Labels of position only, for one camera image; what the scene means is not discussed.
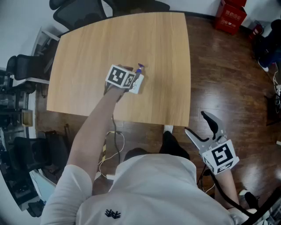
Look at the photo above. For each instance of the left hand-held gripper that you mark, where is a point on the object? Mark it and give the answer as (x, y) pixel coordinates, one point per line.
(116, 75)

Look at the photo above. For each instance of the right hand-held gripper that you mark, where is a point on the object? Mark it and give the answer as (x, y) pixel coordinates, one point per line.
(220, 156)

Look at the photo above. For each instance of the white bottle with blue cap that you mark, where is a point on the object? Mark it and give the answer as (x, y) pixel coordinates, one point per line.
(138, 84)

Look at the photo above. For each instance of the person's left forearm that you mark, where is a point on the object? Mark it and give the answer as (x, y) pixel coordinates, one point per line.
(94, 131)

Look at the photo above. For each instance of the person's right forearm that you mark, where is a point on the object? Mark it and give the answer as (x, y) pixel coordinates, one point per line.
(226, 186)

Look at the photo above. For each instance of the person's black trousers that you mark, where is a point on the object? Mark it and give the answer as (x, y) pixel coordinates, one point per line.
(173, 145)

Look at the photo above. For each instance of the person's white shoe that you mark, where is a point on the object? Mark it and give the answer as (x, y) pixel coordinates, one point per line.
(168, 128)

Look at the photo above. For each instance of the person's white shirt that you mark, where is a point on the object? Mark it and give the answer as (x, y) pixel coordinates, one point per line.
(153, 189)

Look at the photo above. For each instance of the yellow black striped strip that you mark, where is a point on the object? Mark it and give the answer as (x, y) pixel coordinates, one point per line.
(104, 149)

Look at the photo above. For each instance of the black mesh office chair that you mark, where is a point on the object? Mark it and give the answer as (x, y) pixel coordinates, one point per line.
(39, 149)
(26, 67)
(76, 13)

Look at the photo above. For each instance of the red cardboard box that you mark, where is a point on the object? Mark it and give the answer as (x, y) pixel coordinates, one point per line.
(230, 16)

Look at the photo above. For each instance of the small wooden box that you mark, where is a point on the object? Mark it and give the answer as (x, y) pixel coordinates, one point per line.
(27, 118)

